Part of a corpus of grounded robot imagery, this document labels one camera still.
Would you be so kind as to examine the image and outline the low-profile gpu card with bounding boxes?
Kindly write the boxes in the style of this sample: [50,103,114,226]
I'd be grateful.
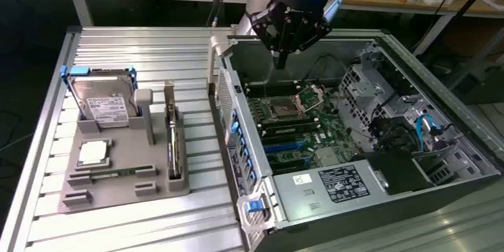
[163,79,187,181]

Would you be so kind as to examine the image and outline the blue expansion slot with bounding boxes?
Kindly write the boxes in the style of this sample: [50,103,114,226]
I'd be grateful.
[263,141,306,155]

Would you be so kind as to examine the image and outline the metal socket cover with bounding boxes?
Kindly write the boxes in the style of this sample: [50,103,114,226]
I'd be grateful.
[294,84,329,113]

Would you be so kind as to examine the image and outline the metal disk bay cage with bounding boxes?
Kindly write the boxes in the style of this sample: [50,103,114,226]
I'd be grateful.
[338,63,395,135]

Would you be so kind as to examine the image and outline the black RAM stick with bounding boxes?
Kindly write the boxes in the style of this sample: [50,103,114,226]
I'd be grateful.
[261,122,318,137]

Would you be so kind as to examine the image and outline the green motherboard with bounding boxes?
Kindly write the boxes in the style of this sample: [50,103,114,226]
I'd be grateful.
[243,79,365,176]

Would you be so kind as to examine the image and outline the silver chipset heatsink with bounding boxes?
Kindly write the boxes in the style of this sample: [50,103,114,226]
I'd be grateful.
[314,148,341,168]

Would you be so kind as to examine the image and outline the hard disk in blue caddy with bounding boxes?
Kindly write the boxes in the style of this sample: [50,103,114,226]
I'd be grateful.
[59,65,143,129]

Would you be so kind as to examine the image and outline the black plastic air shroud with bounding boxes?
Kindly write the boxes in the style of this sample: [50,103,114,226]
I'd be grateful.
[354,150,435,196]

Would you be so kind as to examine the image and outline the grey power supply unit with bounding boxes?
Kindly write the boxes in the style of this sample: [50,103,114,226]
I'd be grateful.
[271,159,390,224]

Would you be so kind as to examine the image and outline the blue case latch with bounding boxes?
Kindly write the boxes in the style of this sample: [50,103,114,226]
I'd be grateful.
[243,201,265,214]

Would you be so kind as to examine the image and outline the silver CPU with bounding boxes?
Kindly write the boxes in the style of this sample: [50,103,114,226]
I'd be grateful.
[77,140,113,166]

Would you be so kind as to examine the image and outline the green RAM stick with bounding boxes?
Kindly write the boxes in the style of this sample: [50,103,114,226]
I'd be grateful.
[90,168,138,178]

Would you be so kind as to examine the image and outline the grey parts rack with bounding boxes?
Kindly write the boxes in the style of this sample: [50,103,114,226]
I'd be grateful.
[58,88,193,214]

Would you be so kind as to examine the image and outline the open grey PC case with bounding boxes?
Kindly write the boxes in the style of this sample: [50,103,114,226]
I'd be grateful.
[207,34,504,252]

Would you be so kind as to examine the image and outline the black wire inside case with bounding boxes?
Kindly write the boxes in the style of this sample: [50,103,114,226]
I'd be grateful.
[305,53,349,81]

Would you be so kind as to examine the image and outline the grey case clamp bracket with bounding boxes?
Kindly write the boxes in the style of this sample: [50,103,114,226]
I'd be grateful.
[235,192,275,234]
[207,34,234,85]

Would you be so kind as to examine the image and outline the blue wire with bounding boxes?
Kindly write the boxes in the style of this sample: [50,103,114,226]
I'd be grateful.
[413,112,439,154]

